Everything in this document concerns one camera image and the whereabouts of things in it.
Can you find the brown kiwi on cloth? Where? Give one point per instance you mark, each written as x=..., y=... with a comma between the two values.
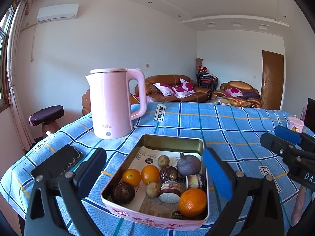
x=153, y=189

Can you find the orange fruit near gripper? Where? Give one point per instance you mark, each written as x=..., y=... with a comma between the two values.
x=150, y=173

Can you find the pink electric kettle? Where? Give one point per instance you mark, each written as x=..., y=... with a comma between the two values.
x=110, y=100

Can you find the brown cake slice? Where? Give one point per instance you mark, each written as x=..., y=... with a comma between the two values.
x=196, y=181

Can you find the black smartphone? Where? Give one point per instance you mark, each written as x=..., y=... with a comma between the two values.
x=58, y=163

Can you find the cluttered coffee table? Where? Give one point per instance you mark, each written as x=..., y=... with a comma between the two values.
x=234, y=102

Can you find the window with frame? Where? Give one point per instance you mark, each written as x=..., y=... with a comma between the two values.
x=6, y=22

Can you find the dark passion fruit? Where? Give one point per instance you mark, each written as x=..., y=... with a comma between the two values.
x=168, y=173

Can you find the blue plaid tablecloth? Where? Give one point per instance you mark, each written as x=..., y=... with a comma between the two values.
x=234, y=133

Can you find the small orange kumquat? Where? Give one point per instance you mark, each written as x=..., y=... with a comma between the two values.
x=132, y=177

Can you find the chocolate round pastry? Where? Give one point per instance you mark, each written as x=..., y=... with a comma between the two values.
x=123, y=193

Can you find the small brown kiwi fruit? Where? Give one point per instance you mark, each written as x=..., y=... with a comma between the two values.
x=163, y=161

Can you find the brown leather armchair right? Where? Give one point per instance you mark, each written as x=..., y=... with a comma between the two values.
x=249, y=93

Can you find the stacked chairs in corner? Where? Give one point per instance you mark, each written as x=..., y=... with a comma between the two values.
x=206, y=79

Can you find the floral pillow on armchair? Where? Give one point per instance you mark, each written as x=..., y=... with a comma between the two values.
x=233, y=92

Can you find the purple cushioned round stool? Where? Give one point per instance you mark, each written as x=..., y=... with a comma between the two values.
x=47, y=118

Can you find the brown leather long sofa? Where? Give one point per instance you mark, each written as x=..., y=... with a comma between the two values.
x=201, y=94

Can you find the brown leather chair near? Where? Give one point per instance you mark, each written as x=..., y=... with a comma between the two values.
x=86, y=105

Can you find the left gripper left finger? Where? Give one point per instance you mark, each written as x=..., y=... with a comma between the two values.
x=43, y=214

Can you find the paper sheet in tin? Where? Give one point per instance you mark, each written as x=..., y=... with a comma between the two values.
x=144, y=204

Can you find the white magenta floral pillow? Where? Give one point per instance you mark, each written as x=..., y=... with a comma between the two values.
x=165, y=89

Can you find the large orange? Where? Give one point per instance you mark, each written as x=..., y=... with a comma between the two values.
x=192, y=202

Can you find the pink metal tin box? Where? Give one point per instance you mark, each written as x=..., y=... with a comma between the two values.
x=158, y=142

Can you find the dark purple fig fruit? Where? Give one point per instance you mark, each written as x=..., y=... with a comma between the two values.
x=188, y=165

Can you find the white wall air conditioner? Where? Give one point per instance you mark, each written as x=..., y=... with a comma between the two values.
x=57, y=12

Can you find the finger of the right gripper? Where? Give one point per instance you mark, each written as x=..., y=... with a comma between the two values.
x=297, y=154
x=292, y=135

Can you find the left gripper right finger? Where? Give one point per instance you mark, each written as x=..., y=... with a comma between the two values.
x=265, y=215

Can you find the brown wooden door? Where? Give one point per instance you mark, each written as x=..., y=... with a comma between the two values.
x=272, y=80

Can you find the pink cartoon cup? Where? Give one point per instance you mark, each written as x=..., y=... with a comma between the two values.
x=295, y=124

